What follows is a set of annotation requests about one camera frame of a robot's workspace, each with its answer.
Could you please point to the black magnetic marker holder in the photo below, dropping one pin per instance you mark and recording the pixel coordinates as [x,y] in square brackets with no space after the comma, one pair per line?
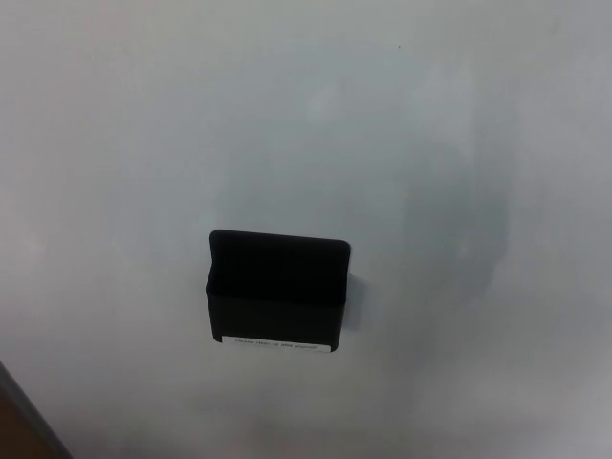
[277,306]

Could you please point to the white whiteboard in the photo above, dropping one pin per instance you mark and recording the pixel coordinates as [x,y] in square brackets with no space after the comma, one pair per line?
[334,119]

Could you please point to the grey metal whiteboard frame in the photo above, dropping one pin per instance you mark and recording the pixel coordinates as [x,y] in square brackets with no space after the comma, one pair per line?
[40,431]

